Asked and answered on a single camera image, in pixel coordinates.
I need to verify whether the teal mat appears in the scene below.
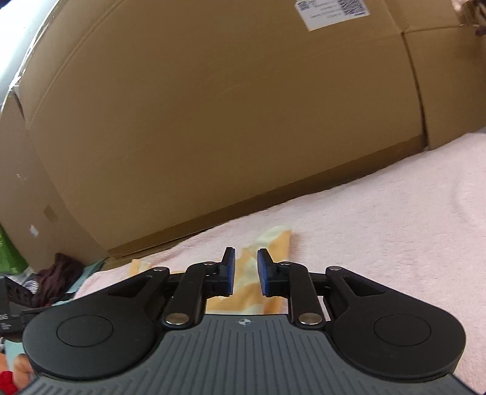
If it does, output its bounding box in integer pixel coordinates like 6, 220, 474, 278
51, 257, 109, 307

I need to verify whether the orange white striped shirt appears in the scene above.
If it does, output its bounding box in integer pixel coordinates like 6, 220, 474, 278
129, 225, 293, 316

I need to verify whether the dark maroon cloth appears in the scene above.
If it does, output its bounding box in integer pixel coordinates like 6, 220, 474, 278
31, 252, 83, 309

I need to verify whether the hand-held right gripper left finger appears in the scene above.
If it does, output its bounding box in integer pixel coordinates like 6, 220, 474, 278
108, 247, 237, 329

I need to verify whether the cardboard box with taped seam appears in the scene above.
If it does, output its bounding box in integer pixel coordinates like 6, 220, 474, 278
402, 0, 486, 151

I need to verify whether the large cardboard box white label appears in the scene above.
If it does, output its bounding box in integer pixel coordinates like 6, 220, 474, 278
15, 0, 426, 259

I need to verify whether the cardboard box with tape marks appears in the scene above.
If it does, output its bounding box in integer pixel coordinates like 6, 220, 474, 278
0, 91, 111, 267

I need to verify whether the pink fleece blanket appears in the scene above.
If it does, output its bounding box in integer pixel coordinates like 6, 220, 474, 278
72, 131, 486, 395

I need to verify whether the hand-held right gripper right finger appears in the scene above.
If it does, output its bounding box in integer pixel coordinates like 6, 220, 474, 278
257, 248, 386, 329

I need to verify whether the green bag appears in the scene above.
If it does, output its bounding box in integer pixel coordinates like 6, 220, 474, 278
0, 224, 30, 275

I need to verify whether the black white striped cloth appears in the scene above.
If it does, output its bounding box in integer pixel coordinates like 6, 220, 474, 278
18, 277, 41, 296

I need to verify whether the person's left hand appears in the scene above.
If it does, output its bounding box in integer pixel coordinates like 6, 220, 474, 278
12, 352, 36, 394

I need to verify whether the person's left forearm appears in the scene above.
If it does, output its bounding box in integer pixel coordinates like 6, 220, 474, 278
0, 370, 18, 395

